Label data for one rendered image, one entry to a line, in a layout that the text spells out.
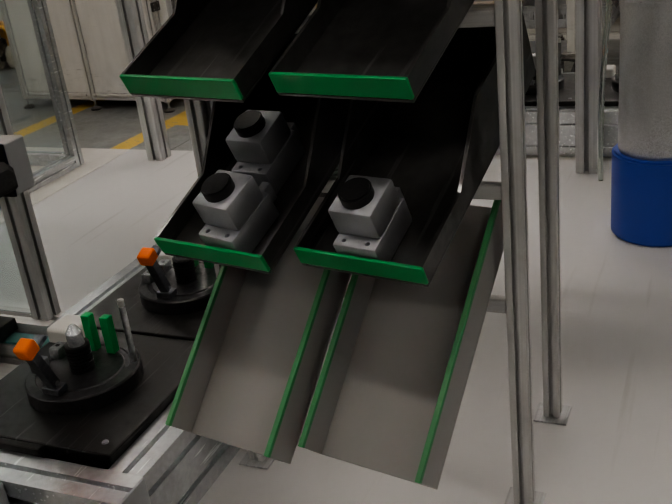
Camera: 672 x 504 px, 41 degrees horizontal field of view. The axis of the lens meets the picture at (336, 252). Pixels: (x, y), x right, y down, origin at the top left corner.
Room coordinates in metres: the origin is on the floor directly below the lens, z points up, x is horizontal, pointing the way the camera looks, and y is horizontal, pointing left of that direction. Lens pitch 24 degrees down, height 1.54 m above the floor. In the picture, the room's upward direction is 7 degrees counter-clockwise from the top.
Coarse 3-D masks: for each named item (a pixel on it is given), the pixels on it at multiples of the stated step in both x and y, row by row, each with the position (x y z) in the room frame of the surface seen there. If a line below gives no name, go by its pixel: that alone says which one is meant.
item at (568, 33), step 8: (568, 0) 5.66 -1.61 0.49; (568, 8) 5.66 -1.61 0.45; (568, 16) 5.66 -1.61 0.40; (568, 24) 5.66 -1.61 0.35; (616, 24) 5.76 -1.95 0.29; (528, 32) 5.84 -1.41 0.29; (560, 32) 5.73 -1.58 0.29; (568, 32) 5.66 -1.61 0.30; (616, 32) 5.55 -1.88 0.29; (568, 40) 5.66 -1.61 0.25; (568, 48) 5.66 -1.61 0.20; (568, 56) 5.66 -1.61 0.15; (568, 64) 5.66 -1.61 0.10
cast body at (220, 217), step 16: (224, 176) 0.78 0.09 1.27; (240, 176) 0.79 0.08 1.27; (208, 192) 0.77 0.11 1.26; (224, 192) 0.77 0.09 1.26; (240, 192) 0.77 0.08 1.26; (256, 192) 0.79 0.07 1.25; (272, 192) 0.83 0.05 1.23; (208, 208) 0.77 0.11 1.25; (224, 208) 0.76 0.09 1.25; (240, 208) 0.77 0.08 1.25; (256, 208) 0.79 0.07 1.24; (272, 208) 0.80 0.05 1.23; (208, 224) 0.79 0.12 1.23; (224, 224) 0.77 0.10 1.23; (240, 224) 0.77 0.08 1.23; (256, 224) 0.78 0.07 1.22; (208, 240) 0.78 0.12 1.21; (224, 240) 0.76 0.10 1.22; (240, 240) 0.76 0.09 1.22; (256, 240) 0.78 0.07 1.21
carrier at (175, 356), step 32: (64, 320) 1.10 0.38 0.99; (128, 320) 0.97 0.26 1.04; (64, 352) 1.00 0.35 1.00; (96, 352) 1.00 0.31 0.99; (128, 352) 0.99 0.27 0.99; (160, 352) 1.02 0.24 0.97; (0, 384) 0.98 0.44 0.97; (32, 384) 0.94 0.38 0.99; (64, 384) 0.92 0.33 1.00; (96, 384) 0.92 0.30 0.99; (128, 384) 0.93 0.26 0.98; (160, 384) 0.94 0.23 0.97; (0, 416) 0.91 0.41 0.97; (32, 416) 0.90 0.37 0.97; (64, 416) 0.89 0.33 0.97; (96, 416) 0.88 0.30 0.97; (128, 416) 0.88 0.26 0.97; (64, 448) 0.83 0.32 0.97; (96, 448) 0.82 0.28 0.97
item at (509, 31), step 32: (512, 0) 0.77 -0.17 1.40; (544, 0) 0.93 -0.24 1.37; (512, 32) 0.77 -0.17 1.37; (544, 32) 0.93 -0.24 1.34; (512, 64) 0.77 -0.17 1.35; (544, 64) 0.93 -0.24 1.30; (512, 96) 0.77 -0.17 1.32; (544, 96) 0.93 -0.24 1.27; (192, 128) 0.91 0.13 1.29; (512, 128) 0.77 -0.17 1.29; (544, 128) 0.93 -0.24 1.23; (512, 160) 0.78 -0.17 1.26; (544, 160) 0.93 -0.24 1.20; (512, 192) 0.78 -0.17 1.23; (544, 192) 0.93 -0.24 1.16; (512, 224) 0.78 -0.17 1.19; (544, 224) 0.93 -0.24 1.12; (512, 256) 0.78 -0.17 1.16; (544, 256) 0.93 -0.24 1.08; (512, 288) 0.77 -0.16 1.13; (544, 288) 0.93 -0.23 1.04; (512, 320) 0.77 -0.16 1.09; (544, 320) 0.93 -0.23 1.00; (512, 352) 0.77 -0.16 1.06; (544, 352) 0.93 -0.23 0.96; (512, 384) 0.77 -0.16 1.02; (544, 384) 0.93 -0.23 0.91; (512, 416) 0.77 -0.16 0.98; (544, 416) 0.93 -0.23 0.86; (512, 448) 0.77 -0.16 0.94
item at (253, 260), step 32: (256, 96) 0.96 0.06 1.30; (288, 96) 0.98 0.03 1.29; (224, 128) 0.91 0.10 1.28; (320, 128) 0.83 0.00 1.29; (224, 160) 0.91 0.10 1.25; (320, 160) 0.83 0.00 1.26; (192, 192) 0.86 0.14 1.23; (288, 192) 0.84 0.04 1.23; (320, 192) 0.82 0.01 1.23; (192, 224) 0.84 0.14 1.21; (288, 224) 0.78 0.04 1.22; (192, 256) 0.80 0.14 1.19; (224, 256) 0.77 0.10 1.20; (256, 256) 0.74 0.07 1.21
